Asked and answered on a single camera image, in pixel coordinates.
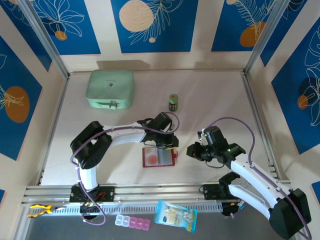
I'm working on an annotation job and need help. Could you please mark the mint green zip pouch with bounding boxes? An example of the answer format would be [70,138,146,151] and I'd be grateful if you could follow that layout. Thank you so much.
[86,69,136,110]

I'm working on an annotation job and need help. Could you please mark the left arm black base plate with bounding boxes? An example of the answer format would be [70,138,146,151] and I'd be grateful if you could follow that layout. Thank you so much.
[69,186,116,203]

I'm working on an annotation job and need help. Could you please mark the white pink pill organizer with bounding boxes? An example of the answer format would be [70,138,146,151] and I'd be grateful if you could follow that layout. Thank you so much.
[114,214,151,231]

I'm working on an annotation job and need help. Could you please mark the grey metal shelf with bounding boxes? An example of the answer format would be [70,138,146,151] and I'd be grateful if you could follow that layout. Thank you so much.
[23,199,298,240]

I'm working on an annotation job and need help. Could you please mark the blue wet wipes packet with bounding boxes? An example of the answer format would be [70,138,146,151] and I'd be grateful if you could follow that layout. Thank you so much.
[153,199,199,235]

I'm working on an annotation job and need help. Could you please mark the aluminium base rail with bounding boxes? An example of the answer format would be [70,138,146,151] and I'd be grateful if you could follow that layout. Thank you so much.
[21,183,297,206]

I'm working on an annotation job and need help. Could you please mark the yellow black pliers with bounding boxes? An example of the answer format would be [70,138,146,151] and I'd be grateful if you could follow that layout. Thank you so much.
[27,203,67,219]

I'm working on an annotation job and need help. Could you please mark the aluminium corner post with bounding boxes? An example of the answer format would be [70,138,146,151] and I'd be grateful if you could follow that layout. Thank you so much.
[18,0,70,79]
[243,0,293,76]

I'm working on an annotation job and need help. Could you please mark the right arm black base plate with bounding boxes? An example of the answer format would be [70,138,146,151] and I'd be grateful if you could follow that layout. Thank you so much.
[202,183,250,201]

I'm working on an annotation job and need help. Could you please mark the red card holder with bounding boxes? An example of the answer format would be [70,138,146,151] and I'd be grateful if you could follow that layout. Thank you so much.
[141,146,180,168]

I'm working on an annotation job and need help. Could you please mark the red orange card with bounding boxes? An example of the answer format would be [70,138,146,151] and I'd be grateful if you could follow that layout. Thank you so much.
[144,147,160,166]

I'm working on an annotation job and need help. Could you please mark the slotted grey cable duct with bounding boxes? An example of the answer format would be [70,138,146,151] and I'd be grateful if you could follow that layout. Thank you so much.
[27,202,223,217]

